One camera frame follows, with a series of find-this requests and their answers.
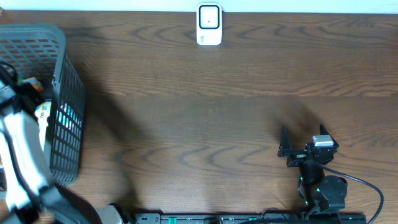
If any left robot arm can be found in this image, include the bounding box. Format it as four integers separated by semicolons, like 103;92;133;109
1;62;135;224

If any teal small carton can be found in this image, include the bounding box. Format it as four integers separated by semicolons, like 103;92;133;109
57;103;78;129

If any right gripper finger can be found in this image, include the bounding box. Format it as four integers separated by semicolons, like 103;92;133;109
320;124;338;148
277;128;292;157

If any yellow snack bag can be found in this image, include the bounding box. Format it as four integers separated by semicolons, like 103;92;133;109
35;101;52;150

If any grey plastic shopping basket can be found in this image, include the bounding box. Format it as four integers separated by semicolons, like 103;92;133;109
1;24;86;187

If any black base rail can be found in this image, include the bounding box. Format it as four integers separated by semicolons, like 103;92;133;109
133;211;366;224

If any white barcode scanner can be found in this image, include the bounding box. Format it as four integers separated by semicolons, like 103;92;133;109
196;2;223;45

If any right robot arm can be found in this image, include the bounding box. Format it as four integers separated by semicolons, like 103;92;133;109
277;125;348;220

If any orange small carton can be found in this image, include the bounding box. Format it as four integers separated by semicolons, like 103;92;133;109
24;77;44;93

